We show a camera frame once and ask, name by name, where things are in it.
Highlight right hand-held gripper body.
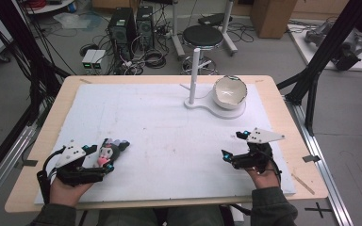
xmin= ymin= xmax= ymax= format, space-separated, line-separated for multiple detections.
xmin=232 ymin=127 xmax=286 ymax=175

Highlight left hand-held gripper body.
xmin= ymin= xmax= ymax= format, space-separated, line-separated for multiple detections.
xmin=55 ymin=139 xmax=107 ymax=187

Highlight black and pink plush doll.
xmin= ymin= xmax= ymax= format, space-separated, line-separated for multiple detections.
xmin=93 ymin=137 xmax=131 ymax=170

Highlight white stand with pole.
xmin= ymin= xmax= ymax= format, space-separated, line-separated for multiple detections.
xmin=179 ymin=47 xmax=247 ymax=121

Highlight person's left hand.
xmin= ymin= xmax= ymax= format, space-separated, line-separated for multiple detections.
xmin=49 ymin=176 xmax=94 ymax=208

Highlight person's right hand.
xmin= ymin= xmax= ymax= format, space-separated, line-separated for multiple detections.
xmin=244 ymin=165 xmax=281 ymax=190

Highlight white eggshell-shaped bowl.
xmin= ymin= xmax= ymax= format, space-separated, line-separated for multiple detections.
xmin=212 ymin=74 xmax=249 ymax=111

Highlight black tape strip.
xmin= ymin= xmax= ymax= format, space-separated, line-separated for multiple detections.
xmin=302 ymin=153 xmax=321 ymax=164
xmin=21 ymin=158 xmax=39 ymax=168

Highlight person's legs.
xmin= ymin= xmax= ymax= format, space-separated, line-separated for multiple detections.
xmin=96 ymin=206 xmax=225 ymax=226

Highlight long thin wooden stick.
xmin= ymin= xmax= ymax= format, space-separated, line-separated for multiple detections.
xmin=290 ymin=172 xmax=316 ymax=196

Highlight white foam board mat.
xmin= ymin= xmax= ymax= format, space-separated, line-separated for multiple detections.
xmin=33 ymin=82 xmax=297 ymax=205

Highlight black tape cross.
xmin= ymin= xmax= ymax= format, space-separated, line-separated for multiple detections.
xmin=304 ymin=202 xmax=333 ymax=219

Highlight white power supply unit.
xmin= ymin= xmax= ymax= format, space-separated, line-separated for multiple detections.
xmin=90 ymin=49 xmax=107 ymax=71
xmin=81 ymin=48 xmax=98 ymax=71

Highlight black round stool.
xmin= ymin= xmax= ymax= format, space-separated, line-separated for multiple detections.
xmin=180 ymin=24 xmax=225 ymax=75

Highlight white platform board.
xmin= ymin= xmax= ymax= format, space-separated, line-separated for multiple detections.
xmin=287 ymin=23 xmax=362 ymax=73

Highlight black flat pad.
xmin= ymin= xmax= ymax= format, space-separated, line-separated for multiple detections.
xmin=197 ymin=12 xmax=234 ymax=27

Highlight white metal floor stand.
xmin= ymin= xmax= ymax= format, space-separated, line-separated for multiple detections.
xmin=169 ymin=0 xmax=239 ymax=61

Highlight brown cardboard box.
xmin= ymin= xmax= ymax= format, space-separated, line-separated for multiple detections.
xmin=249 ymin=0 xmax=299 ymax=40

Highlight large black computer tower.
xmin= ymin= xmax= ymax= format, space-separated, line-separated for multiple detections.
xmin=107 ymin=7 xmax=138 ymax=62

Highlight clear plastic sheet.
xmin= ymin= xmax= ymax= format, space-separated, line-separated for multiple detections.
xmin=52 ymin=11 xmax=104 ymax=31

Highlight grey robot device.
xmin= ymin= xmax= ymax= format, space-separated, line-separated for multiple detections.
xmin=304 ymin=21 xmax=362 ymax=72

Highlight small black computer tower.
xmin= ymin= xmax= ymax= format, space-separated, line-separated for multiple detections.
xmin=135 ymin=5 xmax=156 ymax=50

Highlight round white table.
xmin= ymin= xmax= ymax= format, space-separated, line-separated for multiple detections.
xmin=21 ymin=0 xmax=77 ymax=16

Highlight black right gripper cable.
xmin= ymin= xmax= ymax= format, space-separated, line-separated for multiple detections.
xmin=257 ymin=150 xmax=283 ymax=186

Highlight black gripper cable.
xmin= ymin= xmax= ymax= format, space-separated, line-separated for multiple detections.
xmin=36 ymin=145 xmax=66 ymax=205
xmin=257 ymin=150 xmax=283 ymax=186

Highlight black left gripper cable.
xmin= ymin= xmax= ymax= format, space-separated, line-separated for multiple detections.
xmin=36 ymin=145 xmax=66 ymax=205

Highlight silver aluminium rail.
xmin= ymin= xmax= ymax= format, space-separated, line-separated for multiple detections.
xmin=0 ymin=124 xmax=40 ymax=218
xmin=283 ymin=93 xmax=355 ymax=226

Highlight coiled black floor cables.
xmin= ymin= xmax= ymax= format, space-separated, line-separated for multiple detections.
xmin=142 ymin=48 xmax=168 ymax=70

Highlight black metal frame with cables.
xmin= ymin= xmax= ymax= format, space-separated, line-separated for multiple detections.
xmin=0 ymin=0 xmax=72 ymax=126

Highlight black metal frame with brace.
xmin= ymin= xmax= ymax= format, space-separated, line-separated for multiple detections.
xmin=275 ymin=0 xmax=362 ymax=137

